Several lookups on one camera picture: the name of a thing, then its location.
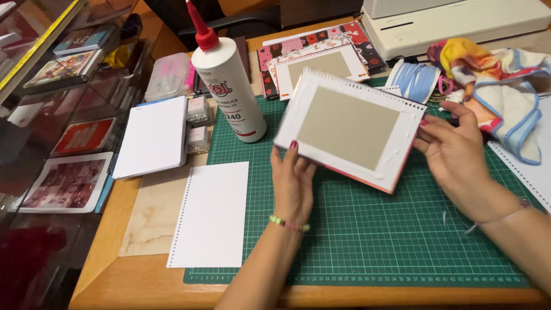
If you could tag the person's left hand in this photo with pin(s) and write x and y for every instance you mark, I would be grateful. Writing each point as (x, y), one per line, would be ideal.
(292, 185)

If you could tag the glass display case with items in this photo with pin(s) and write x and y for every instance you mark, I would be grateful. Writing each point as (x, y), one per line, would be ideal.
(56, 107)

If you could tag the beige stained paper sheet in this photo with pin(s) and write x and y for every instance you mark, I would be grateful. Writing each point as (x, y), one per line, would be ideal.
(150, 215)

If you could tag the black office chair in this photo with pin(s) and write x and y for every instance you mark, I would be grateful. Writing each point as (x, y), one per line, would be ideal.
(224, 19)

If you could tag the stack of patterned notebook covers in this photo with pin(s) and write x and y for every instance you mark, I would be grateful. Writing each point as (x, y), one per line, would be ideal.
(320, 56)

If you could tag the punched notebook cover with grey board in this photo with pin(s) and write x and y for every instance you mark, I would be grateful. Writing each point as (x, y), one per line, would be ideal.
(351, 129)

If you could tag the green cutting mat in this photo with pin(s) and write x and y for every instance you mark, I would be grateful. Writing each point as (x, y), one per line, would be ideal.
(366, 241)

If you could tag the white punched paper sheet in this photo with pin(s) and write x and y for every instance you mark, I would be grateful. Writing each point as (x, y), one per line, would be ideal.
(531, 172)
(211, 215)

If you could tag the person's right hand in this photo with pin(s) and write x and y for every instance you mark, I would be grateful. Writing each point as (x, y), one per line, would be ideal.
(456, 168)

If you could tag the colourful printed cloth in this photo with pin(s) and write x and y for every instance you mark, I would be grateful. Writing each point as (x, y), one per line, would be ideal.
(503, 90)

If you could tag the clear plastic storage box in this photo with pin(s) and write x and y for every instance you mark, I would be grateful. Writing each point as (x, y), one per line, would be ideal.
(168, 76)

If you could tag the person's left fingers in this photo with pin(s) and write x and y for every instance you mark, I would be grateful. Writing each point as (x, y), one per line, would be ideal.
(292, 153)

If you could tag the white binding machine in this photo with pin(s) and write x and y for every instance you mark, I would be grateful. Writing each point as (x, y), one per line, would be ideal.
(452, 21)

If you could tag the light blue ribbon bundle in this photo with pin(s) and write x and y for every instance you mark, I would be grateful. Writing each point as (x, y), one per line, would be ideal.
(413, 79)

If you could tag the white lined spiral notepad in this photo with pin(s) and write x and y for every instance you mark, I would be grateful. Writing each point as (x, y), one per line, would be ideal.
(153, 137)

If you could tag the white glue bottle red cap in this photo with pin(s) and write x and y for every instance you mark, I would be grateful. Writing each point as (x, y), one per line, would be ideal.
(226, 82)

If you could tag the small clear box of pins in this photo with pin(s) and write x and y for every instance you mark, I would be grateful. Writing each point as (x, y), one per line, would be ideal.
(198, 140)
(199, 111)

